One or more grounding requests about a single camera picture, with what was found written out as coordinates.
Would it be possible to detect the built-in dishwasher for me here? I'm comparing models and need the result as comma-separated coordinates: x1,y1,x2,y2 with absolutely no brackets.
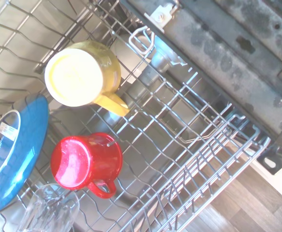
0,0,282,232

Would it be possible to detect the clear drinking glass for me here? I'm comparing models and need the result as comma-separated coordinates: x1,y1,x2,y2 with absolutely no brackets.
16,183,80,232

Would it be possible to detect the red enamel mug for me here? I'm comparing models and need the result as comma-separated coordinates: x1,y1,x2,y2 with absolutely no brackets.
50,132,123,200

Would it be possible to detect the yellow ceramic mug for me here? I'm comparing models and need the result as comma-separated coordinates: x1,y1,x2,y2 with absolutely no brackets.
44,40,131,117

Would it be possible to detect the grey wire dish rack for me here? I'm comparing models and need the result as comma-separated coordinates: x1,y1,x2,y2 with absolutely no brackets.
0,0,271,232

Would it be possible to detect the blue plate with sticker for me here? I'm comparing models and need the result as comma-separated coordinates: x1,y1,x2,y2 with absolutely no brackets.
0,93,50,214

